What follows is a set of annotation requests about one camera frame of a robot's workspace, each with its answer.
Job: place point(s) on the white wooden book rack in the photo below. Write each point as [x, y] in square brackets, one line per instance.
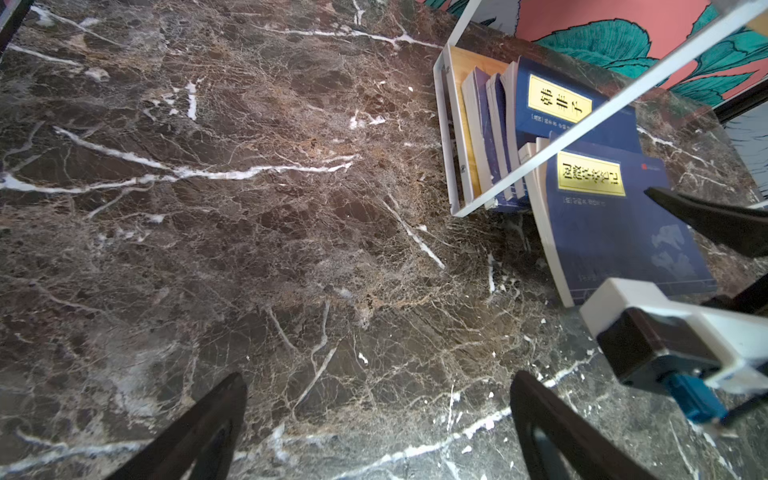
[680, 47]

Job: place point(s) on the black corner frame post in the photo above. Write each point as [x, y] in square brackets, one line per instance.
[743, 102]
[13, 13]

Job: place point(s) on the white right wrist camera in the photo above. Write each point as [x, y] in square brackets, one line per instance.
[710, 358]

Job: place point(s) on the blue book yellow label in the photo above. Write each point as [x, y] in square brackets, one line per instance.
[547, 102]
[596, 222]

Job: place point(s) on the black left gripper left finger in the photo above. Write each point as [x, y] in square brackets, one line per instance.
[198, 445]

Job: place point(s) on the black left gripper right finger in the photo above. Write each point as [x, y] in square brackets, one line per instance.
[554, 439]

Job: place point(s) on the black corner frame post left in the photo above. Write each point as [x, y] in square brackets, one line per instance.
[13, 13]

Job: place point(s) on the black corner frame post right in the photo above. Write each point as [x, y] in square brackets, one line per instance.
[743, 102]

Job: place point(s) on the purple book on lower shelf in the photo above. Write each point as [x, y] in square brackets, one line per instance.
[489, 102]

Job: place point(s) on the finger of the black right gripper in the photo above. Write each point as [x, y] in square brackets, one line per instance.
[741, 229]

